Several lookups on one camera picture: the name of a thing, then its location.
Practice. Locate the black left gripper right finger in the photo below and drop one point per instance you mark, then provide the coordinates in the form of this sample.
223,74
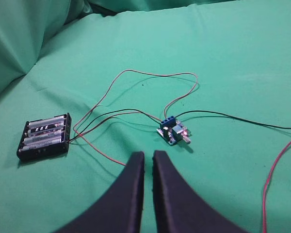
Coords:
178,209

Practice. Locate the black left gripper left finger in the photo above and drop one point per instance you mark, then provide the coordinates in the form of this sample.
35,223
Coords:
119,209

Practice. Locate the blue motor controller board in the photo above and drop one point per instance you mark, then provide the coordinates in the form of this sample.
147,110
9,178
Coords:
173,131

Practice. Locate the silver AA battery bottom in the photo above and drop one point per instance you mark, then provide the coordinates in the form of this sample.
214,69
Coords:
40,145

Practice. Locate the black battery holder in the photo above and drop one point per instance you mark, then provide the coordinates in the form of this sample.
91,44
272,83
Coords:
49,151

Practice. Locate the black silver AA battery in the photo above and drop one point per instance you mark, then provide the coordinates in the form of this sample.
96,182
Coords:
43,129

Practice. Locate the silver AA battery top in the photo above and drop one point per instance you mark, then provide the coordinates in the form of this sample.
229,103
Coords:
43,122

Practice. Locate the green cloth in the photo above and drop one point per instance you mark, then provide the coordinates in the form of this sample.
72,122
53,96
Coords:
222,69

